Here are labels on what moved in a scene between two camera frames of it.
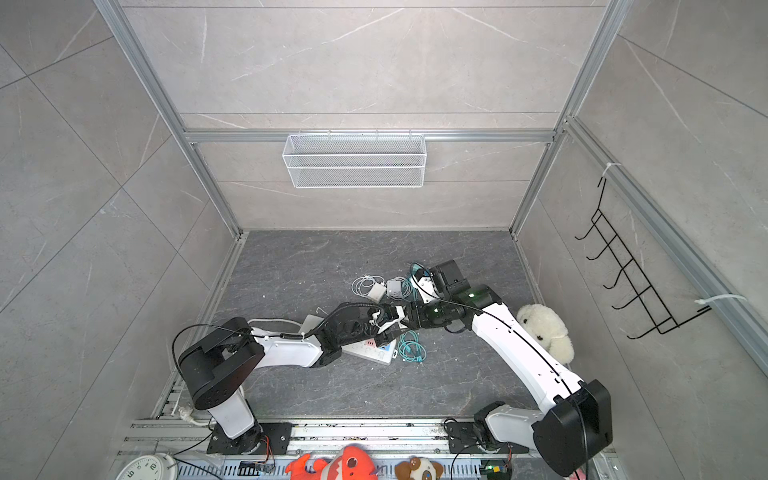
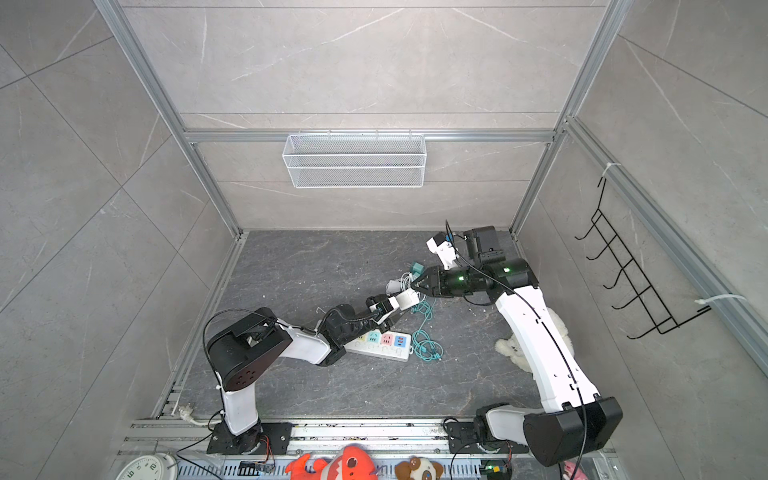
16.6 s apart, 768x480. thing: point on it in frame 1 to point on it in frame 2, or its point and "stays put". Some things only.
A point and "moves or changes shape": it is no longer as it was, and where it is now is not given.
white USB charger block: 377,291 moves or changes shape
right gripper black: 419,318 to 437,277
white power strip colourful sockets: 370,351 moves or changes shape
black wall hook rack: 646,302 stays put
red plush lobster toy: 349,463 stays put
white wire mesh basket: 354,161 stays put
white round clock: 157,466 stays put
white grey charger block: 393,288 stays put
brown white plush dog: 419,469 stays put
